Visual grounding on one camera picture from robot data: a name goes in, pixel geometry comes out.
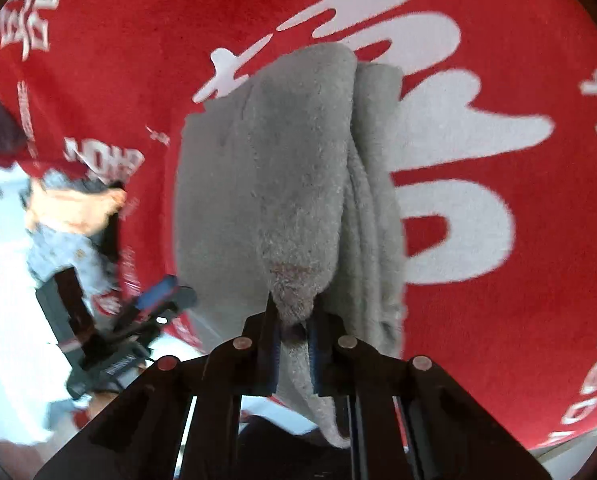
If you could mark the blue-grey patterned cloth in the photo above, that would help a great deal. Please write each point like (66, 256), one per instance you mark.
(61, 255)

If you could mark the red printed blanket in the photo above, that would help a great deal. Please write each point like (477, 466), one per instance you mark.
(478, 35)

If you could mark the cream cloth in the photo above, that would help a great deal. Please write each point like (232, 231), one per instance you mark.
(73, 210)

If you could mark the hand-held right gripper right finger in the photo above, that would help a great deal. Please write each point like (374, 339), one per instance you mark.
(315, 355)

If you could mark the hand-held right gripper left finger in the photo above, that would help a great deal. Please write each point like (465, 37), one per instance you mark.
(275, 355)

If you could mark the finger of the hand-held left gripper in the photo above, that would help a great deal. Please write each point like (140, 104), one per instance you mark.
(156, 292)
(176, 305)

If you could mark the grey small shirt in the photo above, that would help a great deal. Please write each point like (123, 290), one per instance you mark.
(298, 185)

